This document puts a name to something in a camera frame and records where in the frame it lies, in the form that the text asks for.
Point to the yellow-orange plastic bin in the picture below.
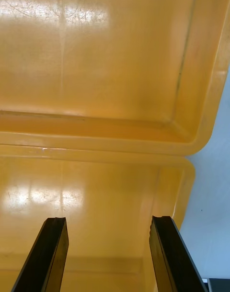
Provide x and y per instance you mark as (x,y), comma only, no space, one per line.
(107,201)
(107,57)

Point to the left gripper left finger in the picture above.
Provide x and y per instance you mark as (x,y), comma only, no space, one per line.
(45,256)

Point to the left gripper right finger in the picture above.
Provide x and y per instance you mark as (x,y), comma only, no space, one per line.
(172,256)

